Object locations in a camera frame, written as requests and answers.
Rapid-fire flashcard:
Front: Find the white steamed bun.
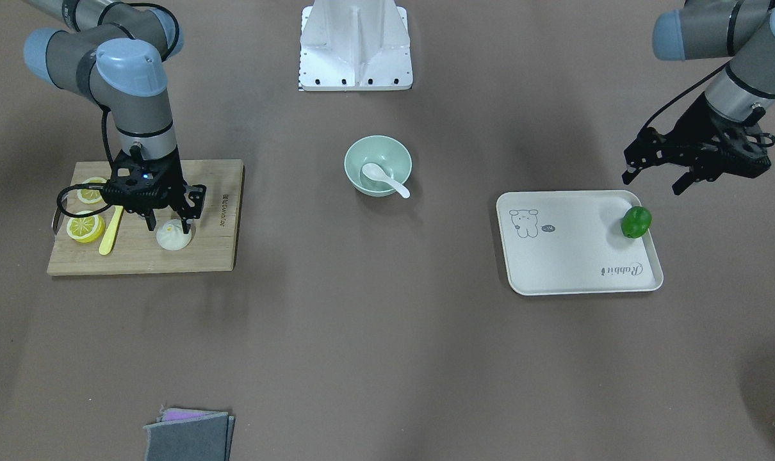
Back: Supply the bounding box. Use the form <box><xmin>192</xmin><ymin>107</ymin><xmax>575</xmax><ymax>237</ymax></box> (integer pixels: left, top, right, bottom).
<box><xmin>154</xmin><ymin>219</ymin><xmax>194</xmax><ymax>251</ymax></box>

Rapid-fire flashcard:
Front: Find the yellow plastic knife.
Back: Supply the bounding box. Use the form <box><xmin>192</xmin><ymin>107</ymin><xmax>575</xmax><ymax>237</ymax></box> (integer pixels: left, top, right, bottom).
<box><xmin>99</xmin><ymin>206</ymin><xmax>124</xmax><ymax>255</ymax></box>

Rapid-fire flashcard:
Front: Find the thick lemon half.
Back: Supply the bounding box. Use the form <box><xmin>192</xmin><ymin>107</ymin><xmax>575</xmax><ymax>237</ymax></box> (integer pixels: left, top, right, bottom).
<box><xmin>65</xmin><ymin>213</ymin><xmax>106</xmax><ymax>244</ymax></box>

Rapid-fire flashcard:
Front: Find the green lime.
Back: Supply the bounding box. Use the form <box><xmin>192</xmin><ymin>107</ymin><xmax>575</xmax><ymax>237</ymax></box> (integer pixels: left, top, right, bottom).
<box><xmin>621</xmin><ymin>206</ymin><xmax>652</xmax><ymax>239</ymax></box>

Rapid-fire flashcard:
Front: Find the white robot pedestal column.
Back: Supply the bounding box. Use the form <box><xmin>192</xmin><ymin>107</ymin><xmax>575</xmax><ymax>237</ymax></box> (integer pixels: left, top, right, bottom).
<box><xmin>301</xmin><ymin>0</ymin><xmax>409</xmax><ymax>71</ymax></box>

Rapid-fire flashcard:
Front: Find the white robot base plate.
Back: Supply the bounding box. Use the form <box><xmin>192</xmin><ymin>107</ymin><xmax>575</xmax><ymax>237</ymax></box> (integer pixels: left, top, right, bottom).
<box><xmin>298</xmin><ymin>6</ymin><xmax>414</xmax><ymax>92</ymax></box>

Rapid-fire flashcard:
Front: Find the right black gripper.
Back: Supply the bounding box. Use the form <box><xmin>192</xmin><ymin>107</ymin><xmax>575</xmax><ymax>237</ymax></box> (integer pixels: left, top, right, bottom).
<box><xmin>101</xmin><ymin>148</ymin><xmax>207</xmax><ymax>234</ymax></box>

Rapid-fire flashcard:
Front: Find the thin lemon slice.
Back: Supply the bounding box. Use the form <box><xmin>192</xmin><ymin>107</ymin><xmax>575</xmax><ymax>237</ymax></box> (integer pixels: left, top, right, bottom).
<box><xmin>76</xmin><ymin>176</ymin><xmax>107</xmax><ymax>204</ymax></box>

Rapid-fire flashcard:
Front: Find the beige rabbit tray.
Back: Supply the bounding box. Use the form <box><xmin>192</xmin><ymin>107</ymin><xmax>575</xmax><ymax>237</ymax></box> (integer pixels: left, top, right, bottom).
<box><xmin>495</xmin><ymin>190</ymin><xmax>664</xmax><ymax>296</ymax></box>

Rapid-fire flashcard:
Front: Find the bamboo cutting board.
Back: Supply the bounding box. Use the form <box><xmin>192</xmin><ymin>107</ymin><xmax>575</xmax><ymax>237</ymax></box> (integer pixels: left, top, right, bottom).
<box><xmin>47</xmin><ymin>159</ymin><xmax>244</xmax><ymax>275</ymax></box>

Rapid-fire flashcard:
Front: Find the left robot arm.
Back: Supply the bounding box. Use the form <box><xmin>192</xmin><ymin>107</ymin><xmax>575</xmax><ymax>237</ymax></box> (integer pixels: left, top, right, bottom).
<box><xmin>622</xmin><ymin>1</ymin><xmax>775</xmax><ymax>195</ymax></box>

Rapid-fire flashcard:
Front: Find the white ceramic spoon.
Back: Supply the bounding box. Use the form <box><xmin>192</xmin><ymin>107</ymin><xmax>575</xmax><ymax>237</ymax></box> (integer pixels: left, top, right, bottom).
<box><xmin>361</xmin><ymin>163</ymin><xmax>411</xmax><ymax>199</ymax></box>

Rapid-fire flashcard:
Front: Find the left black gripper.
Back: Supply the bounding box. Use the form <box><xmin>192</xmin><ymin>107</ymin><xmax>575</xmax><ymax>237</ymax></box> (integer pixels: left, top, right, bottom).
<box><xmin>623</xmin><ymin>94</ymin><xmax>775</xmax><ymax>196</ymax></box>

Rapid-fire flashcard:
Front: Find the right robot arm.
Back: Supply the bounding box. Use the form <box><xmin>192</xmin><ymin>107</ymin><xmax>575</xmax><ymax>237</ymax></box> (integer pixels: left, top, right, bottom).
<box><xmin>24</xmin><ymin>1</ymin><xmax>206</xmax><ymax>233</ymax></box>

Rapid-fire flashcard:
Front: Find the mint green bowl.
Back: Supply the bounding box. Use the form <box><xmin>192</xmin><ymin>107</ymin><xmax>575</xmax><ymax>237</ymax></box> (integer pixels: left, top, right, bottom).
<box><xmin>344</xmin><ymin>135</ymin><xmax>412</xmax><ymax>197</ymax></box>

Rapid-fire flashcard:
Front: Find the grey folded cloth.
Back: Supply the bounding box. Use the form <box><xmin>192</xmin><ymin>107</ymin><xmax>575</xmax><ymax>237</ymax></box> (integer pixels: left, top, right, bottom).
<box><xmin>144</xmin><ymin>408</ymin><xmax>235</xmax><ymax>460</ymax></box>

